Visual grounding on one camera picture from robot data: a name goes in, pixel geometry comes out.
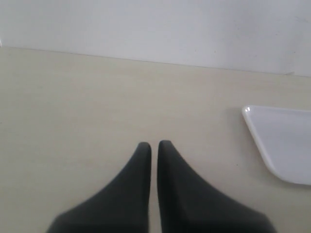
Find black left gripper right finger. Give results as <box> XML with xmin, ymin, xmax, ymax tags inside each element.
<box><xmin>157</xmin><ymin>140</ymin><xmax>276</xmax><ymax>233</ymax></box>

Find white rectangular tray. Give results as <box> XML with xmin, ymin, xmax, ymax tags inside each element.
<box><xmin>242</xmin><ymin>105</ymin><xmax>311</xmax><ymax>185</ymax></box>

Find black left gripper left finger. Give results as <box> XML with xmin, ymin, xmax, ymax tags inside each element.
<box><xmin>48</xmin><ymin>142</ymin><xmax>152</xmax><ymax>233</ymax></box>

